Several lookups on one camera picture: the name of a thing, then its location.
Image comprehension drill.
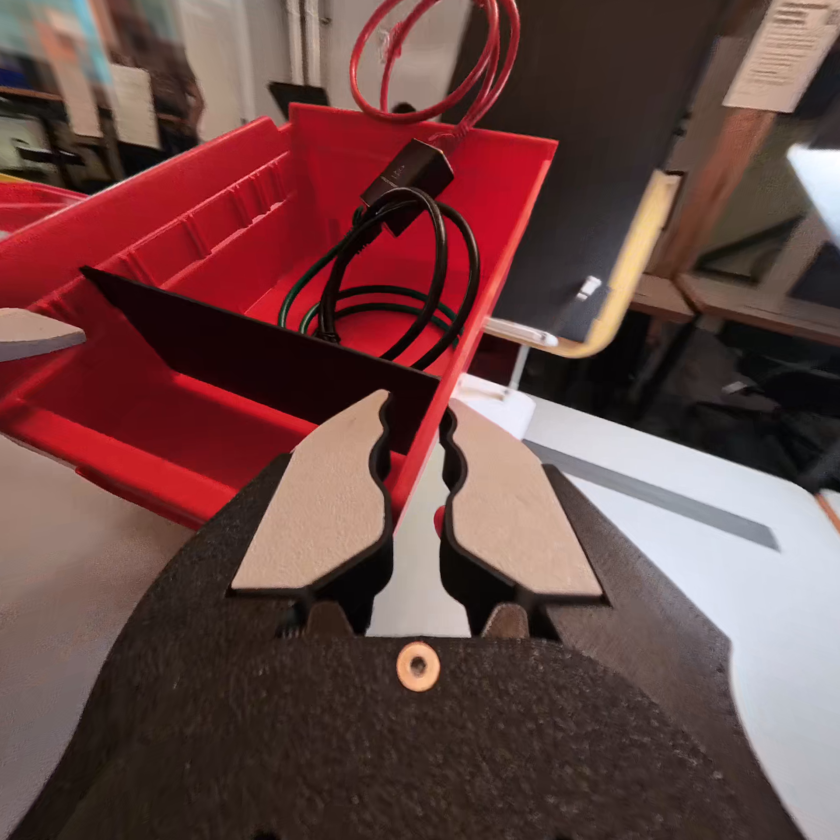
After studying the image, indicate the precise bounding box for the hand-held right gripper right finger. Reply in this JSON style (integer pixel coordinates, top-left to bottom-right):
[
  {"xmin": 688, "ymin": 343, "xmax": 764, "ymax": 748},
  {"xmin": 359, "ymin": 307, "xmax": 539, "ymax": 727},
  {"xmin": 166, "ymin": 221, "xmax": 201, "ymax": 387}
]
[{"xmin": 438, "ymin": 398, "xmax": 605, "ymax": 619}]

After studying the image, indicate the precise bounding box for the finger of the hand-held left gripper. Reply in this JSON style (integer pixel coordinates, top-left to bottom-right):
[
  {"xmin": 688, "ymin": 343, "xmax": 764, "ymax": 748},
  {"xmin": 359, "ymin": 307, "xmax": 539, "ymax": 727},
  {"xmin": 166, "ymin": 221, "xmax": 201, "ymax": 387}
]
[{"xmin": 0, "ymin": 307, "xmax": 88, "ymax": 364}]

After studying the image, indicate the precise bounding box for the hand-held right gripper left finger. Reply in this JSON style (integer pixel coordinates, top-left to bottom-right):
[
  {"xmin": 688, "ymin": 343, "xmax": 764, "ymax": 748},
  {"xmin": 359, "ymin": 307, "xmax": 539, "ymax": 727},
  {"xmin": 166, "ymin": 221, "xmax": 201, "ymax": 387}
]
[{"xmin": 230, "ymin": 388, "xmax": 396, "ymax": 626}]

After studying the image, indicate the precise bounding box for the red plastic bin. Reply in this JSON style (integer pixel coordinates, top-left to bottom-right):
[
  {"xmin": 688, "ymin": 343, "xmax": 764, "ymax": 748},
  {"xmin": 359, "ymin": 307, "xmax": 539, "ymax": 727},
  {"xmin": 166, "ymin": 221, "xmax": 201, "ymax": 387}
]
[{"xmin": 0, "ymin": 104, "xmax": 559, "ymax": 529}]

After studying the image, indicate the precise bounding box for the green ethernet cable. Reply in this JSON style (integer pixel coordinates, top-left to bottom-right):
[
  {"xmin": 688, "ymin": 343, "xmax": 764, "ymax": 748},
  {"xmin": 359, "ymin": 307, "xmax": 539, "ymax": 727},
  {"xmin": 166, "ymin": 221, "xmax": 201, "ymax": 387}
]
[{"xmin": 277, "ymin": 226, "xmax": 463, "ymax": 349}]

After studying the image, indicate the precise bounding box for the black ethernet cable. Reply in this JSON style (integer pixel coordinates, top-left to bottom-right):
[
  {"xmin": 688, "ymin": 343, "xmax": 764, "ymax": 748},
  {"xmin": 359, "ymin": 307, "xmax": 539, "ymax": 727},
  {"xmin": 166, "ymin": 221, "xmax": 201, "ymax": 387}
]
[{"xmin": 315, "ymin": 187, "xmax": 481, "ymax": 370}]

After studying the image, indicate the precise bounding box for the dark grey ethernet adapter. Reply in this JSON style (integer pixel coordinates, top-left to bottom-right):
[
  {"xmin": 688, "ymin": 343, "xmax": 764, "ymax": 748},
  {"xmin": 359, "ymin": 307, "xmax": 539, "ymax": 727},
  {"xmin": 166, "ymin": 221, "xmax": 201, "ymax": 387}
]
[{"xmin": 360, "ymin": 138, "xmax": 455, "ymax": 237}]

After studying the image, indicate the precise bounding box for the red ethernet cable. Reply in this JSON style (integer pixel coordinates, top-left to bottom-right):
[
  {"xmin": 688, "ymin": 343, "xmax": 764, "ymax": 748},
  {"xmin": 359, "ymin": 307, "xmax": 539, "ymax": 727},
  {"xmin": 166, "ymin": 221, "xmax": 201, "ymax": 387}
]
[{"xmin": 349, "ymin": 0, "xmax": 521, "ymax": 142}]

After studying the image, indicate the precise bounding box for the black tape strip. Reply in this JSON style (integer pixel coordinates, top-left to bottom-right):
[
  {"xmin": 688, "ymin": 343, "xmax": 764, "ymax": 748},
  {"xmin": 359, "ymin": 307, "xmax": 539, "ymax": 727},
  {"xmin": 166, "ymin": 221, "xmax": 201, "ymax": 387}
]
[{"xmin": 525, "ymin": 440, "xmax": 782, "ymax": 551}]

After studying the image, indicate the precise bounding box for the black bin divider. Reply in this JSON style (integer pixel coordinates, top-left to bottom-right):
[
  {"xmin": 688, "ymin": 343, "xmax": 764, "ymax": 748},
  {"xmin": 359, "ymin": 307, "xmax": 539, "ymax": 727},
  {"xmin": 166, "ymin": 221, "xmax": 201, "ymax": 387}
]
[{"xmin": 80, "ymin": 266, "xmax": 441, "ymax": 454}]

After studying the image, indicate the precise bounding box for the paper wall notice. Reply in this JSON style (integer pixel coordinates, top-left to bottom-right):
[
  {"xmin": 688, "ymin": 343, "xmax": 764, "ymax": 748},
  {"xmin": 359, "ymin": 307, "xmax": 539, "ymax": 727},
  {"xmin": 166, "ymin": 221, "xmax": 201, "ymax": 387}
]
[{"xmin": 722, "ymin": 0, "xmax": 840, "ymax": 114}]

